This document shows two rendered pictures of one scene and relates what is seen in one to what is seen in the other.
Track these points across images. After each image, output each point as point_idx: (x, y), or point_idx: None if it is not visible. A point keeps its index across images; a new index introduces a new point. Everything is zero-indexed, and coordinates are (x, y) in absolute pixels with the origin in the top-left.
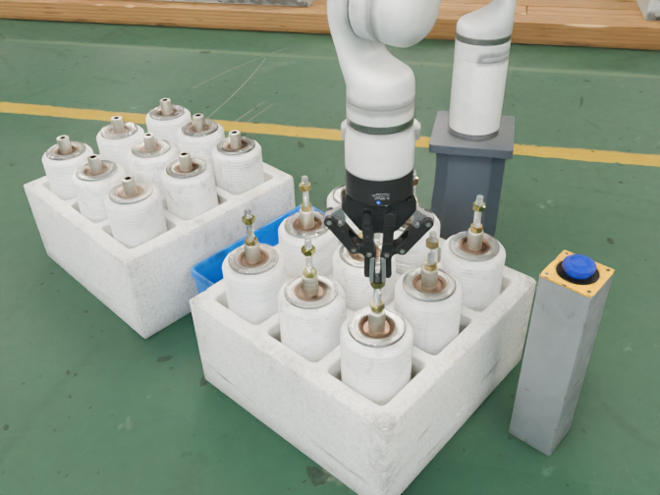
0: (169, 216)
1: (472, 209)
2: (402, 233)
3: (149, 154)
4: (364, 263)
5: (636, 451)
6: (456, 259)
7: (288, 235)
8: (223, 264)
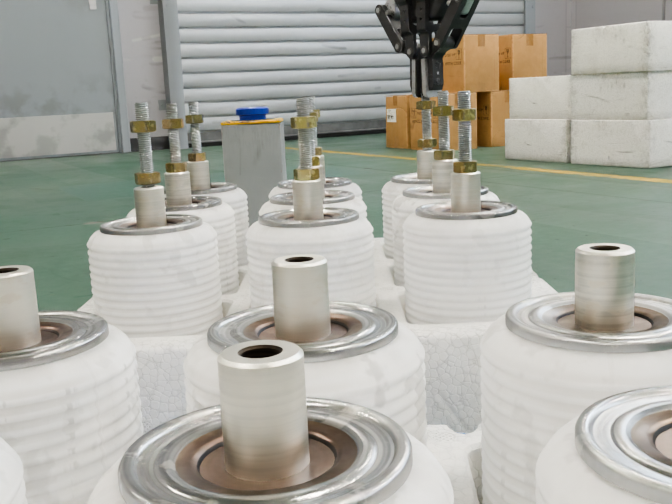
0: (458, 480)
1: (202, 122)
2: (398, 36)
3: (337, 417)
4: (442, 68)
5: None
6: (240, 190)
7: (361, 218)
8: (520, 222)
